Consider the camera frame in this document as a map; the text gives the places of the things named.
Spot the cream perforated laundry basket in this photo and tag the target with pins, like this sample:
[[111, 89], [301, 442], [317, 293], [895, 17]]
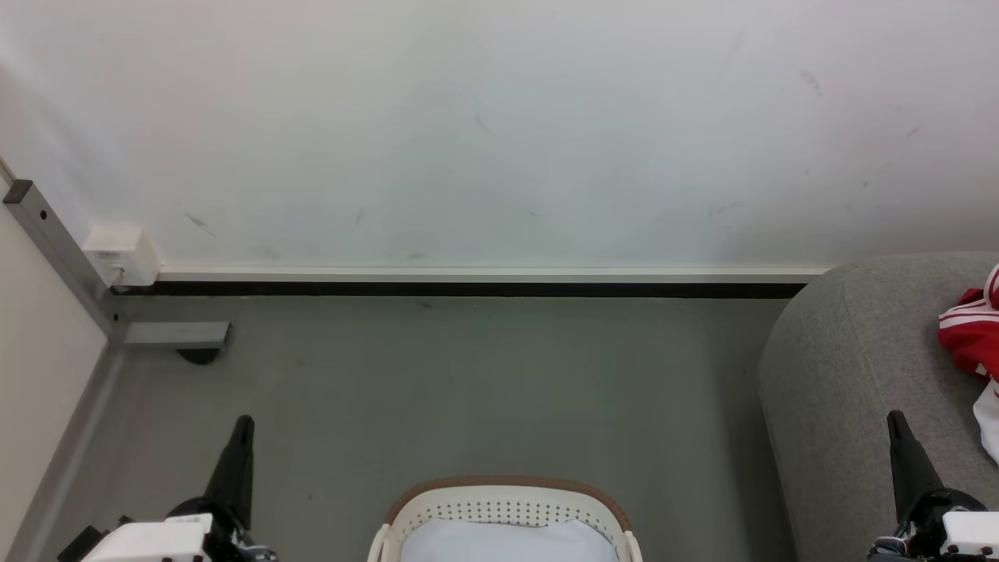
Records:
[[499, 499]]

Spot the grey metal frame post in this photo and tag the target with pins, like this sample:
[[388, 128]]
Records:
[[58, 242]]

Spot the grey fabric sofa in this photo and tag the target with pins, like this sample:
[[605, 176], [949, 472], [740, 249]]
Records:
[[843, 390]]

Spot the beige partition panel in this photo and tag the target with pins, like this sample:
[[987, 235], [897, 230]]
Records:
[[35, 359]]

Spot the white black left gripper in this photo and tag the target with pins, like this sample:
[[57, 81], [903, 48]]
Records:
[[152, 540]]

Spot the black round foot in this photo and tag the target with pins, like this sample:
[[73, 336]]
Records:
[[198, 356]]

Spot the red and white garment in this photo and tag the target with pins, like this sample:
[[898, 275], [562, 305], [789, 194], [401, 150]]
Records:
[[975, 336]]

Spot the black skirting strip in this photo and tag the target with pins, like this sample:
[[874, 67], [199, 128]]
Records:
[[468, 289]]

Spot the grey metal foot bar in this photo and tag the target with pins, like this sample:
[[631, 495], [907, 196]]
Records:
[[175, 335]]

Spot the white cloth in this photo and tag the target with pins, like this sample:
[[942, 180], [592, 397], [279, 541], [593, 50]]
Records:
[[507, 542]]

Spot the white wall socket box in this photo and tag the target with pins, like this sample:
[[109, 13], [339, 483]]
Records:
[[123, 254]]

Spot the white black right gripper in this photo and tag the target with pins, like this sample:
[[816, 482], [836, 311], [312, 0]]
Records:
[[964, 537]]

